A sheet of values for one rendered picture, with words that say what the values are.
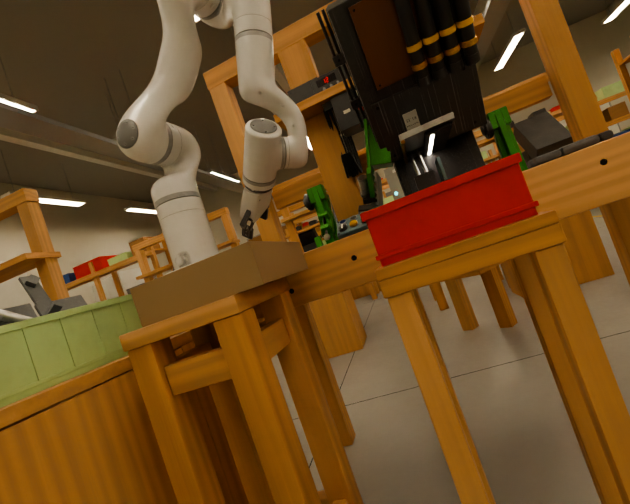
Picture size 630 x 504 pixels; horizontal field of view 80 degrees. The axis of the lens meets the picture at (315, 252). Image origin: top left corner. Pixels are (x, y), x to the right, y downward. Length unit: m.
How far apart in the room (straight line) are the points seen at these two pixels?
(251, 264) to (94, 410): 0.54
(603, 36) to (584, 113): 11.72
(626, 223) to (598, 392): 1.08
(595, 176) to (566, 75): 0.77
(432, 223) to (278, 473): 0.61
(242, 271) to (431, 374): 0.44
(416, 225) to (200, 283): 0.48
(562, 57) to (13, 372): 2.02
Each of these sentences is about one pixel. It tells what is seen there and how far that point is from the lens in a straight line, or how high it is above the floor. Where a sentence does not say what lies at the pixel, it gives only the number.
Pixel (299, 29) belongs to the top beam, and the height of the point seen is 1.90.
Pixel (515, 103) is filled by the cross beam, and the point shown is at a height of 1.21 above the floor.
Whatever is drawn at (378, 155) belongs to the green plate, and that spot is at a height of 1.14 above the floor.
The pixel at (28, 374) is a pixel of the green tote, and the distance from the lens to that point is 1.12.
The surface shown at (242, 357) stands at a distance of 0.84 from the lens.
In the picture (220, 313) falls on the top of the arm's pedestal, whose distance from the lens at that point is 0.83.
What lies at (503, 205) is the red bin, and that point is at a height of 0.84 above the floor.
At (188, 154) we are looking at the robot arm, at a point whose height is 1.26.
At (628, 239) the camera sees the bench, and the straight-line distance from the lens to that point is 1.86.
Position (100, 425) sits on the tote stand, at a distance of 1.12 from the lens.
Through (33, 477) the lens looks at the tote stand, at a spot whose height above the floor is 0.64.
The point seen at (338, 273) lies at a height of 0.81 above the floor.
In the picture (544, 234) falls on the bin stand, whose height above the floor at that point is 0.76.
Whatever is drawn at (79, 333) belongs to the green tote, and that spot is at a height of 0.89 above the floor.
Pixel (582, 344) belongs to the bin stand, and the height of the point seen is 0.56.
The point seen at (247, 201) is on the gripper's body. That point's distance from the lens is 0.98.
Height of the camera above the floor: 0.85
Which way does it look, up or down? 2 degrees up
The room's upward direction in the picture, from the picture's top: 20 degrees counter-clockwise
